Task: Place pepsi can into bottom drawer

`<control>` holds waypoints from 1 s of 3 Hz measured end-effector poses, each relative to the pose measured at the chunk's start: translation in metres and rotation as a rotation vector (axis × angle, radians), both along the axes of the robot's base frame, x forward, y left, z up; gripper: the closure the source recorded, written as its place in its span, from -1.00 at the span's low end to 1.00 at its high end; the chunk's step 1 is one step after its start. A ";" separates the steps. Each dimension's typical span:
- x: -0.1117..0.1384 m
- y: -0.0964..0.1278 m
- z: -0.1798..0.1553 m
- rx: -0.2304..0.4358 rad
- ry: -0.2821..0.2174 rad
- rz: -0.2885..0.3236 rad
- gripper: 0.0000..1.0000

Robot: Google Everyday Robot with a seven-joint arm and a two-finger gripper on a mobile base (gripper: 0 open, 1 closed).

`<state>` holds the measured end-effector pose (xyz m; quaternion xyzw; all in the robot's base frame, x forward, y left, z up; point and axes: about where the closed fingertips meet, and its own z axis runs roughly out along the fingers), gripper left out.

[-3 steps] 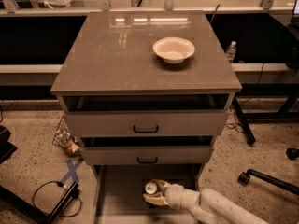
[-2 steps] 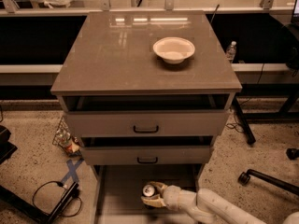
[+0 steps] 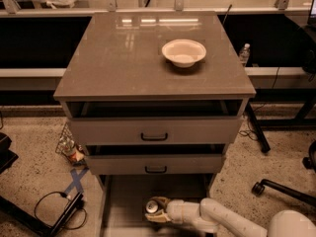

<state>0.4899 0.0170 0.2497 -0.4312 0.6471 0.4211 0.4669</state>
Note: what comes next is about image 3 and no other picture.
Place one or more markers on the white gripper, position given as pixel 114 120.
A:
pixel 177 210

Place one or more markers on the blue pepsi can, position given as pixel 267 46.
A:
pixel 153 207

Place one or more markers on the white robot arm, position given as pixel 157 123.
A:
pixel 208 214

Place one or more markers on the open bottom drawer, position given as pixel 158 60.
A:
pixel 127 195

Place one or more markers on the grey drawer cabinet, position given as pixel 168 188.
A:
pixel 119 72

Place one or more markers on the black table leg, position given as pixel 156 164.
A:
pixel 265 148

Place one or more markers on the white paper bowl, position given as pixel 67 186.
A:
pixel 184 53

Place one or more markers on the clear plastic water bottle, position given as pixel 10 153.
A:
pixel 244 54

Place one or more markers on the middle drawer with black handle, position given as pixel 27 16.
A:
pixel 154 164

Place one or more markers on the drawer with black handle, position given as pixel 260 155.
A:
pixel 140 131
pixel 154 164

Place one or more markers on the top drawer with black handle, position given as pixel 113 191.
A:
pixel 140 131

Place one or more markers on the wire basket with trash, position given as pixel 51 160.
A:
pixel 69 149

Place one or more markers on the black stand with cable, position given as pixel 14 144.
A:
pixel 54 212

